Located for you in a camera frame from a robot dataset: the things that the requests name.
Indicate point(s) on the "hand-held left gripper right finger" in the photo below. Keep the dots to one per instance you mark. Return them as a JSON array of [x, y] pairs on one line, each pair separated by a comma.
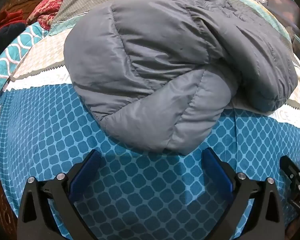
[[216, 170]]

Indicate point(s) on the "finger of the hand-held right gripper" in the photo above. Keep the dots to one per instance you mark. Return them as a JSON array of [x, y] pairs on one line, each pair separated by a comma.
[[292, 167]]

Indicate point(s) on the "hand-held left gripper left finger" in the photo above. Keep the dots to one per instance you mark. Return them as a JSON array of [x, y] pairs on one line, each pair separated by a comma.
[[86, 170]]

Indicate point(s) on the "grey puffer jacket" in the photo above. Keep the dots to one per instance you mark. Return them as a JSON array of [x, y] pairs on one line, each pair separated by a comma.
[[152, 55]]

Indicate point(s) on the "blue patterned bed sheet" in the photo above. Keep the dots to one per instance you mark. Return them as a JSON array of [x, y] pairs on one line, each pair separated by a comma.
[[65, 130]]

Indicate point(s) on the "teal white patterned pillow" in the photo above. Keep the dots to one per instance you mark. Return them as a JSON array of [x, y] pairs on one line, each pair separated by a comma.
[[15, 55]]

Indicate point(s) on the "glass cabinet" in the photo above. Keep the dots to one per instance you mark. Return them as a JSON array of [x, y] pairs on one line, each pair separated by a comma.
[[282, 5]]

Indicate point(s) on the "dark navy cloth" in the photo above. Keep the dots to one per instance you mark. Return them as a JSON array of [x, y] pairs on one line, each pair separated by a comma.
[[5, 35]]

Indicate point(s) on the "red cloth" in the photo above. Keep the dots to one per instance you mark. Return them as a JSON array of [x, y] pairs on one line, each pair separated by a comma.
[[13, 17]]

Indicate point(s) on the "red floral quilt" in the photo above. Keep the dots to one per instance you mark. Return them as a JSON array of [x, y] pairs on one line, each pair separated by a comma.
[[50, 2]]

